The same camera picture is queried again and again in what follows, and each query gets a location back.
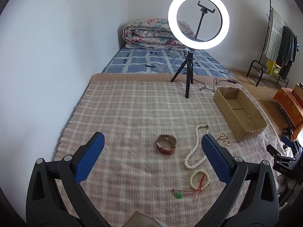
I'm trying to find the black clothes rack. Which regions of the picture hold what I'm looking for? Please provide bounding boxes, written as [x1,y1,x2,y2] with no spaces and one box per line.
[247,5,299,88]

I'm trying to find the black tripod stand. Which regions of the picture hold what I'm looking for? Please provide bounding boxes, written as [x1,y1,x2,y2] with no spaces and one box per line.
[170,49,195,98]

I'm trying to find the thin cream pearl necklace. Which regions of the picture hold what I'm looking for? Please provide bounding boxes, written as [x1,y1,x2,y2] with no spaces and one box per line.
[216,132,232,147]

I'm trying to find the brown and red boxes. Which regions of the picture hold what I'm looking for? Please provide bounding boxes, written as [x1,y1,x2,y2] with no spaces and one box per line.
[292,84,303,100]

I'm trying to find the brown cardboard box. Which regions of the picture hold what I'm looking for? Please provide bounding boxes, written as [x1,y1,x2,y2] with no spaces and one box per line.
[213,87,266,142]

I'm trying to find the striped hanging towel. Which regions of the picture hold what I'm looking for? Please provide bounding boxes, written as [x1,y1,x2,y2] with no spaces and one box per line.
[263,7,284,62]

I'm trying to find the blue patterned bed sheet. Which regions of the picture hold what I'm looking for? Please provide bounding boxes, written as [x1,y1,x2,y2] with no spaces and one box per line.
[102,47,234,79]

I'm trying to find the folded floral quilt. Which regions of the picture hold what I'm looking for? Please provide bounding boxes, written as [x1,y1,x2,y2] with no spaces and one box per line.
[122,18,183,50]

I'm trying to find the white ring light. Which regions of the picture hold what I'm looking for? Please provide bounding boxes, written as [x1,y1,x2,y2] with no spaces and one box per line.
[167,0,230,50]

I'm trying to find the black phone holder clamp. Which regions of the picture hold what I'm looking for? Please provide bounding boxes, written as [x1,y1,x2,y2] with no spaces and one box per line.
[195,1,216,39]

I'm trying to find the dark hanging clothes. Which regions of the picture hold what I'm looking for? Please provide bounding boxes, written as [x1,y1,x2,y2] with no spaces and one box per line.
[276,26,297,80]

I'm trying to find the yellow box on rack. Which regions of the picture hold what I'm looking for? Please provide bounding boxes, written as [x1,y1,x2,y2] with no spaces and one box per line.
[266,59,281,78]

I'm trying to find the black power cable with remote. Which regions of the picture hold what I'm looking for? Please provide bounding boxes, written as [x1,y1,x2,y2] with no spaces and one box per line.
[192,78,237,92]

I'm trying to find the twisted white pearl necklace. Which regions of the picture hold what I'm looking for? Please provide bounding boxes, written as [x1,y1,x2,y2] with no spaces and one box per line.
[184,123,210,170]

